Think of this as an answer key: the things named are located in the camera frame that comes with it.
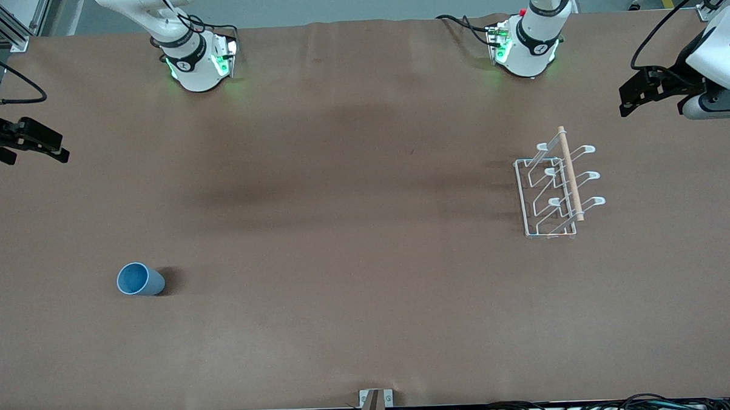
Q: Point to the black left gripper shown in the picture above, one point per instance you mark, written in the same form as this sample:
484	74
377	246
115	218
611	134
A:
680	71

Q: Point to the blue plastic cup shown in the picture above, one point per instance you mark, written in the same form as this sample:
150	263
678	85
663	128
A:
138	279

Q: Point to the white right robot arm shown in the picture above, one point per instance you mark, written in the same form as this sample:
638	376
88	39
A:
196	71

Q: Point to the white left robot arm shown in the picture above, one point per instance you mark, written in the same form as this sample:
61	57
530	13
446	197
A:
532	50

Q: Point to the brown table cover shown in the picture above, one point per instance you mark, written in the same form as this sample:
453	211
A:
341	230

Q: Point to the grey metal bracket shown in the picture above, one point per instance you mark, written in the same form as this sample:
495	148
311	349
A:
388	398

